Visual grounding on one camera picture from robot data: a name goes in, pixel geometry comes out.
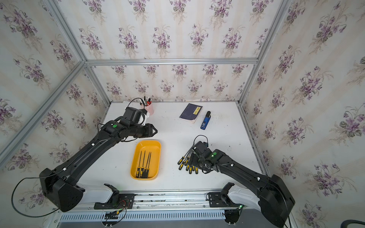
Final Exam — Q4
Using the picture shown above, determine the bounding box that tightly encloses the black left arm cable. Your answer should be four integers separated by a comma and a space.
11, 176, 60, 219

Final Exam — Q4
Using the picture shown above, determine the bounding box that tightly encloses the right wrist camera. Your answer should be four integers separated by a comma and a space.
193, 141, 210, 157

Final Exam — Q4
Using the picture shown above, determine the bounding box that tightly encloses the pink pen cup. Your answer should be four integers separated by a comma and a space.
140, 97, 154, 115

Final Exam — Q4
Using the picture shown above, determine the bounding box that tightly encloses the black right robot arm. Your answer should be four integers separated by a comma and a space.
189, 142, 295, 228

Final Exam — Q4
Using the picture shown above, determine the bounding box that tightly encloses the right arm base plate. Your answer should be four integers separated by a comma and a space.
206, 182, 241, 208

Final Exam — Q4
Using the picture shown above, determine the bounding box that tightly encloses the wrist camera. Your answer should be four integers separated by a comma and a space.
193, 141, 210, 157
123, 107, 150, 125

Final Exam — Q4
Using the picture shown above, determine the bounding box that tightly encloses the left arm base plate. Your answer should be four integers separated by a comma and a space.
94, 183, 135, 210

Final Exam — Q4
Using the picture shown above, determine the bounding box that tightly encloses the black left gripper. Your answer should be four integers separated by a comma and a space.
129, 123, 159, 139

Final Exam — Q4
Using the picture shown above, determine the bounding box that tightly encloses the blue black handheld device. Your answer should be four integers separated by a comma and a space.
200, 111, 211, 130

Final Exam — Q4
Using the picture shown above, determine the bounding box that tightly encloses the dark blue notebook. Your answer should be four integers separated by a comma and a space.
179, 103, 202, 123

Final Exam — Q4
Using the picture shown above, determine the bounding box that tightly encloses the aluminium front rail frame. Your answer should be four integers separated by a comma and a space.
44, 186, 274, 228

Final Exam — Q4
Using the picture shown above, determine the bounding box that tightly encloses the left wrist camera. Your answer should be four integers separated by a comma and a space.
123, 107, 150, 125

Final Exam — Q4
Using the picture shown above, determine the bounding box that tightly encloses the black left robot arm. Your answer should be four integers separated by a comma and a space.
39, 107, 158, 212

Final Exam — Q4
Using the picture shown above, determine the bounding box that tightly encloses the yellow plastic storage tray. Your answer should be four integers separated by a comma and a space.
130, 140, 162, 181

